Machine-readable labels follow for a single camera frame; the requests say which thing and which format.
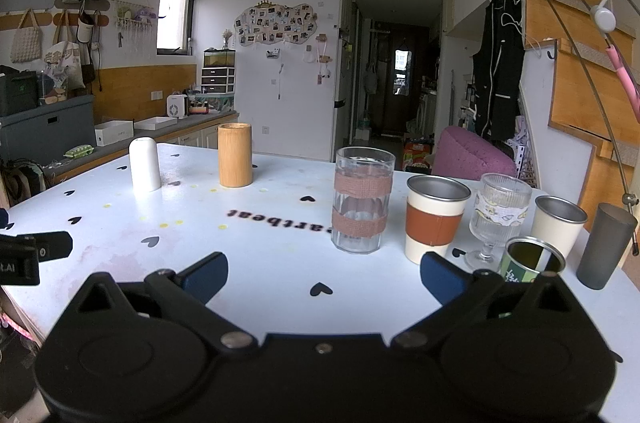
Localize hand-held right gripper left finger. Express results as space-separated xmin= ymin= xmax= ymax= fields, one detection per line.
xmin=65 ymin=253 xmax=256 ymax=354

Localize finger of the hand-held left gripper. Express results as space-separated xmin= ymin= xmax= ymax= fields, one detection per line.
xmin=36 ymin=231 xmax=74 ymax=263

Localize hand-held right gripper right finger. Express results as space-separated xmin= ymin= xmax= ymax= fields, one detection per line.
xmin=392 ymin=253 xmax=581 ymax=351

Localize white cup with brown sleeve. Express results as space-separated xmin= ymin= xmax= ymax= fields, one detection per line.
xmin=405 ymin=174 xmax=472 ymax=265

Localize white rounded cup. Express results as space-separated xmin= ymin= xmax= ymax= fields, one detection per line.
xmin=129 ymin=137 xmax=162 ymax=192

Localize white metal cup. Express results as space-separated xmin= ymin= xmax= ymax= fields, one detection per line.
xmin=530 ymin=195 xmax=589 ymax=260

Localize wooden bamboo cup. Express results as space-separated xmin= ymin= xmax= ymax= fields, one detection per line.
xmin=218 ymin=123 xmax=254 ymax=188

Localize grey frosted cup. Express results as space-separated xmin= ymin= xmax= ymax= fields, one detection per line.
xmin=576 ymin=203 xmax=638 ymax=290

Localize dark backpack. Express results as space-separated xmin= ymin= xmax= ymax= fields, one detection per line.
xmin=0 ymin=160 xmax=48 ymax=204

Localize green tin can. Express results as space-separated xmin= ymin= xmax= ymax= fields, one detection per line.
xmin=500 ymin=237 xmax=567 ymax=285

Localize ribbed stemmed glass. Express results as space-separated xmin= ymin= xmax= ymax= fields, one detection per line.
xmin=465 ymin=173 xmax=533 ymax=273

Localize clear glass with brown tape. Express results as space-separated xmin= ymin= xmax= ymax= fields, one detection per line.
xmin=332 ymin=147 xmax=396 ymax=255

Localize grey storage box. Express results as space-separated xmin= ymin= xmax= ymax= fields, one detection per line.
xmin=0 ymin=95 xmax=96 ymax=164

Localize pink pouf seat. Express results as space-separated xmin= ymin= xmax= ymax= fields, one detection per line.
xmin=432 ymin=126 xmax=517 ymax=181

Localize white open box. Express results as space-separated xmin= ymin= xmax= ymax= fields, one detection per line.
xmin=94 ymin=120 xmax=135 ymax=147

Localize red carton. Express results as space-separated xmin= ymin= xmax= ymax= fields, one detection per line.
xmin=402 ymin=140 xmax=435 ymax=168

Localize white flat tray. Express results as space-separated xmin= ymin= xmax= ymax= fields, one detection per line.
xmin=134 ymin=117 xmax=178 ymax=131

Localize black storage bag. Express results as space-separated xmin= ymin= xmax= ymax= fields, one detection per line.
xmin=0 ymin=65 xmax=40 ymax=118

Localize printed canvas tote bag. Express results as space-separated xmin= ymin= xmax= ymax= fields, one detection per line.
xmin=44 ymin=10 xmax=86 ymax=91

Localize small drawer unit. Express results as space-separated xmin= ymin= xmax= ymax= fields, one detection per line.
xmin=201 ymin=67 xmax=236 ymax=94

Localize white knit tote bag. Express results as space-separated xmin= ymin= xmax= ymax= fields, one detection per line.
xmin=11 ymin=9 xmax=43 ymax=64

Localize dark hallway door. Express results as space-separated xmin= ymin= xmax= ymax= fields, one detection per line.
xmin=370 ymin=23 xmax=431 ymax=136

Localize glass fish tank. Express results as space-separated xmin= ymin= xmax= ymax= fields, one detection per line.
xmin=203 ymin=48 xmax=236 ymax=68

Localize black hanging coat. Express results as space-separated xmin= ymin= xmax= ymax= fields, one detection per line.
xmin=472 ymin=0 xmax=526 ymax=141

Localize wooden staircase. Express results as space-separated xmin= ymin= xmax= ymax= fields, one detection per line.
xmin=500 ymin=0 xmax=640 ymax=208

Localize window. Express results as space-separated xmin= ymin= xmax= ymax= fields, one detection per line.
xmin=156 ymin=0 xmax=195 ymax=56

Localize white wall hook rack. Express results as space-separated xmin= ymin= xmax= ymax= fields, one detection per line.
xmin=112 ymin=0 xmax=156 ymax=48

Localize photo collage wall board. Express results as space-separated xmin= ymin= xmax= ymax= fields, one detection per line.
xmin=235 ymin=0 xmax=319 ymax=48

